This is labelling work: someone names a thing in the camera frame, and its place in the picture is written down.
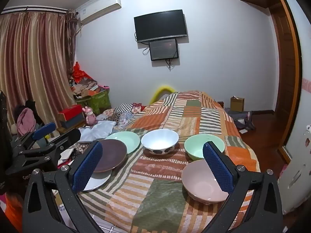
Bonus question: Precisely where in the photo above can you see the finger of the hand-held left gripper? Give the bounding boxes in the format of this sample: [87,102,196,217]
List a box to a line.
[5,129,81,175]
[17,122,57,151]

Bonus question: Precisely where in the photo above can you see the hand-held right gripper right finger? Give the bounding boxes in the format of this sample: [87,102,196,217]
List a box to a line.
[202,141,283,233]

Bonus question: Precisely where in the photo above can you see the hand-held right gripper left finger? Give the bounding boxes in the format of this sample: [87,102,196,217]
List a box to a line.
[22,140,104,233]

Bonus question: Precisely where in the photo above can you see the pink bowl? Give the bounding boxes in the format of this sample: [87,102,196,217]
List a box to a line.
[181,161,229,205]

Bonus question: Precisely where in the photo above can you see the brown plate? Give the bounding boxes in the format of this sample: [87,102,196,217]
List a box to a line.
[93,139,127,173]

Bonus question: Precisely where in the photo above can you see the green bowl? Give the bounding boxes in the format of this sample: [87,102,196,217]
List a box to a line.
[184,134,225,161]

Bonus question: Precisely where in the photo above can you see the mint green plate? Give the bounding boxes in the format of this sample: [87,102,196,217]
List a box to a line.
[104,131,141,154]

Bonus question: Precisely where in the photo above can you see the white bowl with black spots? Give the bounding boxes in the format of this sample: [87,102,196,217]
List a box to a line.
[141,129,179,156]

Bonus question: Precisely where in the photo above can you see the dark grey box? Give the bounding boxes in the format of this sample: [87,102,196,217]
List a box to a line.
[59,115,86,129]

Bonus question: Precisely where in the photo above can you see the white plate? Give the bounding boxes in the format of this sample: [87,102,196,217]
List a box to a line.
[84,169,113,192]

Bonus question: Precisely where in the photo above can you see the pink cloth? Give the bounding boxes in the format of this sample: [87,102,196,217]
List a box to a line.
[17,108,36,135]

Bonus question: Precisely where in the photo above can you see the red box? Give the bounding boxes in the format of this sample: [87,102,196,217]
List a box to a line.
[58,105,83,122]

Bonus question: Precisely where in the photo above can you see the light blue cloth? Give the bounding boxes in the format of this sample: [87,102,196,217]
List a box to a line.
[79,121,117,143]

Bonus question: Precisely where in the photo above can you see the pink rabbit figurine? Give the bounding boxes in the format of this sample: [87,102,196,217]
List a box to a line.
[82,107,98,127]

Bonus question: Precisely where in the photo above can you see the green box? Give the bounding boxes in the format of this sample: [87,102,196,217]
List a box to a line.
[83,89,110,114]

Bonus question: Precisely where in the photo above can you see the dark bag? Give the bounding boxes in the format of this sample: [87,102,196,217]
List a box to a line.
[225,108,255,130]

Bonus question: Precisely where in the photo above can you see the pile of papers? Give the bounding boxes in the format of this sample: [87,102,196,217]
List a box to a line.
[69,76,100,97]

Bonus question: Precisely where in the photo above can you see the checkered patterned quilt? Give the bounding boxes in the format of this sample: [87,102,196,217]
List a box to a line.
[103,103,146,127]

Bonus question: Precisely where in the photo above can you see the red plastic bag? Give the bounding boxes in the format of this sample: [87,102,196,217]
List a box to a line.
[72,62,89,83]

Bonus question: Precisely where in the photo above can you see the striped brown curtain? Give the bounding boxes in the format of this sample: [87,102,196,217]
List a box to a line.
[0,10,78,136]

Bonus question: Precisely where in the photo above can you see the cardboard box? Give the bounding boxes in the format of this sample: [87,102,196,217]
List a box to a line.
[230,97,245,112]

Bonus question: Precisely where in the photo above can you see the striped patchwork blanket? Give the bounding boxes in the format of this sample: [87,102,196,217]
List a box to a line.
[78,91,260,233]

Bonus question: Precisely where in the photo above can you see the orange cloth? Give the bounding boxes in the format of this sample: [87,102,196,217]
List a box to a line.
[5,194,23,231]

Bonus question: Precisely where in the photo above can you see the yellow foam tube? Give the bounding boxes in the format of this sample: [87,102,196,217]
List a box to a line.
[149,86,176,103]

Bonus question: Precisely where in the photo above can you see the small black monitor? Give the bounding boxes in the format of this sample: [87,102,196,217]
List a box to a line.
[149,38,179,61]

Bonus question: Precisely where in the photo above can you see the white air conditioner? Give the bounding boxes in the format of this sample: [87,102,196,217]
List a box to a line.
[77,0,121,26]

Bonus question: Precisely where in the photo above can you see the white wardrobe panel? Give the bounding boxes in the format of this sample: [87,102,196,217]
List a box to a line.
[276,0,311,148]

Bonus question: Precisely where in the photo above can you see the white curtain rail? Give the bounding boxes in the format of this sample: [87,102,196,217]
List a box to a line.
[0,5,68,15]

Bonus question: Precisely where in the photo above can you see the black wall television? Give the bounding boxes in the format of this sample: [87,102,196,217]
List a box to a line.
[134,9,188,43]

